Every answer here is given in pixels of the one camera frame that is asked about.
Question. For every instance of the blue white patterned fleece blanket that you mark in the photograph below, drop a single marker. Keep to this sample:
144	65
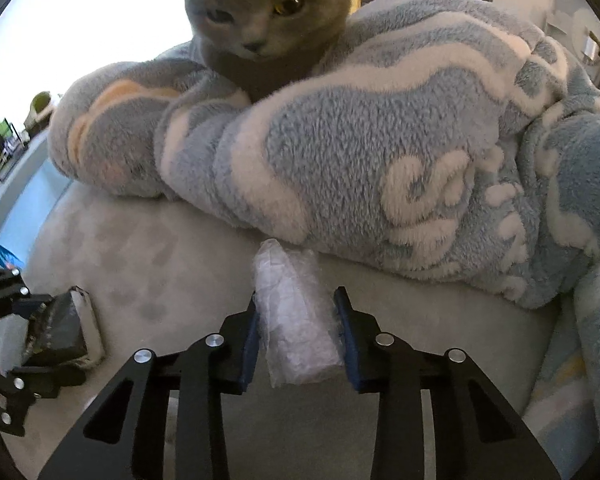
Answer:
380	135

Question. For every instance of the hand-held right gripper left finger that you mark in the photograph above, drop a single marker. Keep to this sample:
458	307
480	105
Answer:
250	355

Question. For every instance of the round wall mirror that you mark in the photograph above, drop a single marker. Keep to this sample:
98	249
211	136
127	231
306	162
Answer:
580	25

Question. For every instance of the grey cat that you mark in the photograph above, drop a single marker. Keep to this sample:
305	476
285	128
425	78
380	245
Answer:
260	10

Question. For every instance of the pale blue table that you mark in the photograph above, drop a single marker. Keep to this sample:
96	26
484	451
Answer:
30	170

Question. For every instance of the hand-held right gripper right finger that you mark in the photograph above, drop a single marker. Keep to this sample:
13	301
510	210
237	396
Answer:
350	355

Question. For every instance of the black snack packet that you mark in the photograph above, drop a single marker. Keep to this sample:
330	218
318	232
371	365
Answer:
62	330

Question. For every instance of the green fluffy slipper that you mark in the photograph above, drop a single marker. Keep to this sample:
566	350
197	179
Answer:
40	105

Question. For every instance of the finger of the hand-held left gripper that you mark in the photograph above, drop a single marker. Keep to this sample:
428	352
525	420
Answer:
40	382
35	310

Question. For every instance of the clear plastic wrapper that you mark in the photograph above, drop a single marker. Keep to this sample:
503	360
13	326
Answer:
295	330

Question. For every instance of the pale bed cover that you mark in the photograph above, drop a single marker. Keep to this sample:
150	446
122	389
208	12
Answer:
155	260

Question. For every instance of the blue printed bag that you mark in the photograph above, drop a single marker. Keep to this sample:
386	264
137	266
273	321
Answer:
5	255

